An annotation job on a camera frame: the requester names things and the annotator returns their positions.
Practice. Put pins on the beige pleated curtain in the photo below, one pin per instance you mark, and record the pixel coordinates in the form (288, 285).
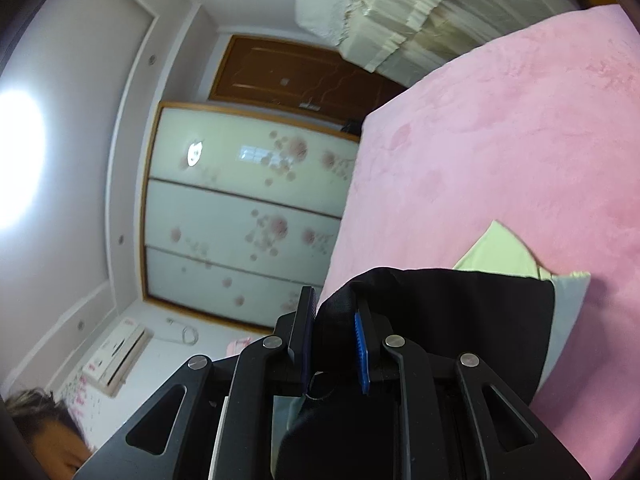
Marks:
(450, 10)

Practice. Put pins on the person's head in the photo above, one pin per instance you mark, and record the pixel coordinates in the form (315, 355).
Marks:
(45, 435)

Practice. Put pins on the small pink object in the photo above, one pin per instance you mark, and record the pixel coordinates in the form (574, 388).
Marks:
(239, 346)

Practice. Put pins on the green and black jacket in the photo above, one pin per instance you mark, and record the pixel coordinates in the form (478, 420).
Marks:
(450, 320)

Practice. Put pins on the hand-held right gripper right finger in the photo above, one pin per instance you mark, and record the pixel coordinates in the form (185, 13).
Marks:
(361, 355)

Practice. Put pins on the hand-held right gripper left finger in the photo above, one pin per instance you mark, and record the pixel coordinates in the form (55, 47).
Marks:
(305, 332)

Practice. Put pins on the pink blanket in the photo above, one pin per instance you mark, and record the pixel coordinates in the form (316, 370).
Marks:
(500, 160)

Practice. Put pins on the white floral wardrobe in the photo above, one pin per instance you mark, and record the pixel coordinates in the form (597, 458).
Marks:
(240, 210)

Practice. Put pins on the brown wooden door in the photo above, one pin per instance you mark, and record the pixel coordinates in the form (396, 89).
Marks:
(280, 75)

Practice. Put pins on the white air conditioner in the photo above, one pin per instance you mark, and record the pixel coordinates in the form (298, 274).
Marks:
(117, 355)

